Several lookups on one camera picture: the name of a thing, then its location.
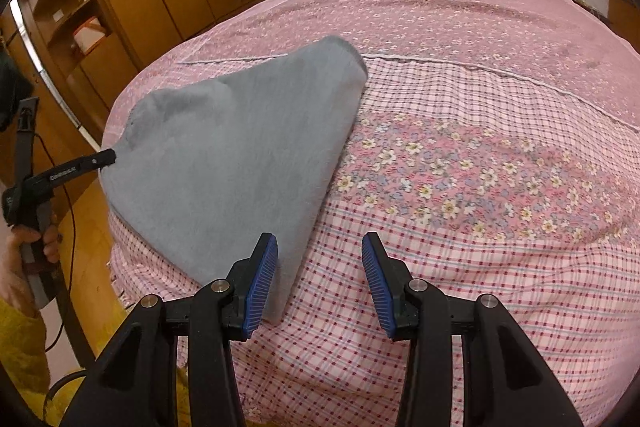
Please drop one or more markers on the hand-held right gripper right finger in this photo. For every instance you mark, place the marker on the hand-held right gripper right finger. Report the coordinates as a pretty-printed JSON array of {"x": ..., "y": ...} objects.
[{"x": 377, "y": 292}]

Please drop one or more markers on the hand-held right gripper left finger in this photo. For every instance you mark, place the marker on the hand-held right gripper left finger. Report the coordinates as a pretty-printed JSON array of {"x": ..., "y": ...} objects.
[{"x": 260, "y": 292}]

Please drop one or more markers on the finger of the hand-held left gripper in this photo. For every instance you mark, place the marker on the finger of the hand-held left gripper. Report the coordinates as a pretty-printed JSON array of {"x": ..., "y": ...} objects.
[{"x": 102, "y": 158}]

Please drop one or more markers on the grey pants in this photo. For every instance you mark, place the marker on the grey pants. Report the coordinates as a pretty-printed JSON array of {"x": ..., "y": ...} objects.
[{"x": 240, "y": 137}]

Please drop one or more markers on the person's left forearm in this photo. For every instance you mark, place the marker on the person's left forearm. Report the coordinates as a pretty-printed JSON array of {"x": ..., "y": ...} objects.
[{"x": 20, "y": 342}]

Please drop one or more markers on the person's left hand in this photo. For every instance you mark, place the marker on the person's left hand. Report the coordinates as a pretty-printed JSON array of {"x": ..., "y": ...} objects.
[{"x": 12, "y": 267}]

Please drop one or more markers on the orange white box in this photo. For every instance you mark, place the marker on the orange white box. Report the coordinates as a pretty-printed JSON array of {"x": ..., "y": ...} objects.
[{"x": 91, "y": 36}]

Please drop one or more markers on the wooden open shelf unit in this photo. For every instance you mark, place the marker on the wooden open shelf unit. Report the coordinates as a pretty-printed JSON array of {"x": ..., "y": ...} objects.
[{"x": 75, "y": 7}]

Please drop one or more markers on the pink floral bed sheet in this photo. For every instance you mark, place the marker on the pink floral bed sheet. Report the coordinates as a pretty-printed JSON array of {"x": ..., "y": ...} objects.
[{"x": 475, "y": 132}]

